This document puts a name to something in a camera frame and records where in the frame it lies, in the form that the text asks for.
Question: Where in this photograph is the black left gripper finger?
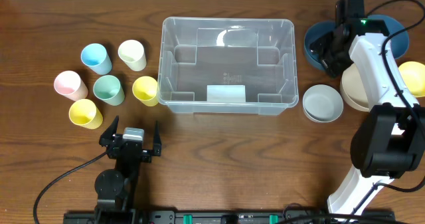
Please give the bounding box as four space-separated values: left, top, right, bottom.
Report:
99 116 119 147
153 121 162 156

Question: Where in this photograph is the dark blue bowl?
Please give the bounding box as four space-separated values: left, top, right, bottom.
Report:
303 21 335 71
368 15 410 59

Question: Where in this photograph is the beige bowl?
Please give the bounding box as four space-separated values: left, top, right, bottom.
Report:
340 64 369 112

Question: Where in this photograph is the grey small bowl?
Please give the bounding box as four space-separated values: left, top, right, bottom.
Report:
302 84 344 123

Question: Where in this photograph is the yellow small bowl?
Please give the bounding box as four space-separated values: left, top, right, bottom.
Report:
398 61 425 97

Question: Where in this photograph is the clear plastic storage bin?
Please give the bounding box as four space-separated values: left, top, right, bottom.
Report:
157 17 299 116

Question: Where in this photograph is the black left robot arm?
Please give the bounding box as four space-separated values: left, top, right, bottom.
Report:
94 117 162 224

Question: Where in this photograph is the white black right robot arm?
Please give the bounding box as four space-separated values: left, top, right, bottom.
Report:
309 0 424 221

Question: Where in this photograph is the yellow plastic cup front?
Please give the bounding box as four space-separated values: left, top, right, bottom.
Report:
68 99 103 130

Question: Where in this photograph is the green plastic cup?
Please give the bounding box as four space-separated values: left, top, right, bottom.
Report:
93 75 125 106

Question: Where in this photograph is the yellow plastic cup near bin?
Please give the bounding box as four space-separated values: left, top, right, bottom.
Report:
132 76 158 107

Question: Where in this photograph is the pink plastic cup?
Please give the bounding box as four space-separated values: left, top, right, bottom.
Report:
54 70 88 101

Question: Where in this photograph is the blue plastic cup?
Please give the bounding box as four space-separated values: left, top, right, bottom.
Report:
80 43 112 75

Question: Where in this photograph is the cream plastic cup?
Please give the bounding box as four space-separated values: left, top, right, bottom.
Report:
118 40 147 71

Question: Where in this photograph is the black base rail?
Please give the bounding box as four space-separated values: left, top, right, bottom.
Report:
62 209 396 224

